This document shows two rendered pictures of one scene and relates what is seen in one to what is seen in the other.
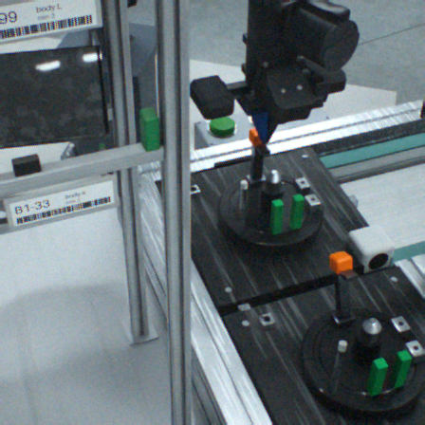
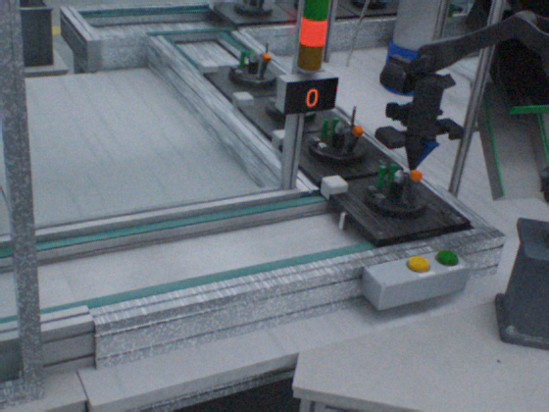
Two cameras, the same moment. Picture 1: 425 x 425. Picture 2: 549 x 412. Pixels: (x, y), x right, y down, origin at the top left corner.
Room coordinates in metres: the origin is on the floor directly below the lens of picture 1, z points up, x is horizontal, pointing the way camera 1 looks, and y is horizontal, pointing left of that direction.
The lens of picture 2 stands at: (2.27, -0.58, 1.84)
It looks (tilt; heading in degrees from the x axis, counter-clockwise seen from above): 30 degrees down; 171
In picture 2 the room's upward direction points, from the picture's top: 6 degrees clockwise
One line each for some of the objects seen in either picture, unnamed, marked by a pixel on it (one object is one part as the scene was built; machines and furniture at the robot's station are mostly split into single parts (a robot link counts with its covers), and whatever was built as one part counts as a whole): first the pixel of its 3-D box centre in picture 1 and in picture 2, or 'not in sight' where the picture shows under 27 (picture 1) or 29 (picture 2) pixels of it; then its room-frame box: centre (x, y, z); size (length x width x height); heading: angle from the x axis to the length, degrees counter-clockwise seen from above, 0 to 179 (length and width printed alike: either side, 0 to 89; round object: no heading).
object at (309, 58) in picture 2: not in sight; (310, 54); (0.71, -0.31, 1.28); 0.05 x 0.05 x 0.05
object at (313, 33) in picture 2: not in sight; (313, 30); (0.71, -0.31, 1.33); 0.05 x 0.05 x 0.05
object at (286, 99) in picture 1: (290, 88); (406, 111); (0.74, -0.10, 1.19); 0.07 x 0.07 x 0.06; 20
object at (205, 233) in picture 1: (269, 222); (393, 206); (0.75, -0.09, 0.96); 0.24 x 0.24 x 0.02; 21
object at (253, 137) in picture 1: (259, 157); (411, 185); (0.79, -0.07, 1.04); 0.04 x 0.02 x 0.08; 21
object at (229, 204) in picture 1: (270, 212); (394, 198); (0.75, -0.09, 0.98); 0.14 x 0.14 x 0.02
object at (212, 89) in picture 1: (269, 64); (422, 120); (0.79, -0.07, 1.19); 0.19 x 0.06 x 0.08; 111
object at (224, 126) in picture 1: (222, 128); (446, 259); (0.95, -0.02, 0.96); 0.04 x 0.04 x 0.02
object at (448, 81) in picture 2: (272, 6); (429, 85); (0.79, -0.07, 1.26); 0.09 x 0.06 x 0.07; 43
